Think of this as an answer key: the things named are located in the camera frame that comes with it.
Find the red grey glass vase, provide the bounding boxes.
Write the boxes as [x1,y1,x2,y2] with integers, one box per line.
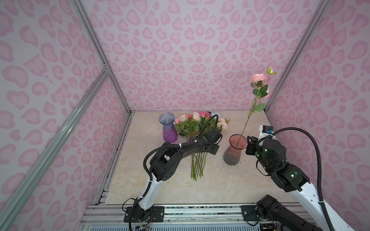
[223,134,247,166]

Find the white blue rose stem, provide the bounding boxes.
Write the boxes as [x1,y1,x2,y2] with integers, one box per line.
[211,112,221,118]

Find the light pink rose stem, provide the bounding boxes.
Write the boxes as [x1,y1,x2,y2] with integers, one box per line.
[236,67,277,145]

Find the peach rose stem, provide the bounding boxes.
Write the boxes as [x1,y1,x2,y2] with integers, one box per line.
[216,118,230,132]

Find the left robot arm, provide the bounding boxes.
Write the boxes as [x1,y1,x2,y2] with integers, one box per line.
[124,130,223,223]

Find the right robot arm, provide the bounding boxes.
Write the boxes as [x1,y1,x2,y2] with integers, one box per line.
[246,136,352,231]

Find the purple blue glass vase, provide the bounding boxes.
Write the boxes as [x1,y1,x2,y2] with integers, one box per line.
[159,112,178,143]

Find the dark pink rose stem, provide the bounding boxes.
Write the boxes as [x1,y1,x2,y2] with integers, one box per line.
[191,111,210,181]

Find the cream white rose stem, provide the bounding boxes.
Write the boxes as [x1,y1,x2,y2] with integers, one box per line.
[192,112,201,122]

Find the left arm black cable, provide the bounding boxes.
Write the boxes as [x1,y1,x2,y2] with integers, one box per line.
[143,114,219,181]

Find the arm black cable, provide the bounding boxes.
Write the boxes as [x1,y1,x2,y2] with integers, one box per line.
[143,114,219,181]
[255,126,336,231]

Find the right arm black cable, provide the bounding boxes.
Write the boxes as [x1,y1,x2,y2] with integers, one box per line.
[255,126,336,231]

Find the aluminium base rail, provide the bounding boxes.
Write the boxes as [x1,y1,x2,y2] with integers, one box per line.
[77,202,333,231]

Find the aluminium frame post left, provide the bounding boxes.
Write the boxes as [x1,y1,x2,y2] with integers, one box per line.
[70,0,132,115]

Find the aluminium frame post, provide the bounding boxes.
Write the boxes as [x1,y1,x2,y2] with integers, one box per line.
[264,0,331,114]
[70,0,132,115]

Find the aluminium frame post right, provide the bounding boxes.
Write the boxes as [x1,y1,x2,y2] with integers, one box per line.
[264,0,331,114]

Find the aluminium diagonal frame bar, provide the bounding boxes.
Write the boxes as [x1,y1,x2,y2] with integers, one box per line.
[1,70,109,231]

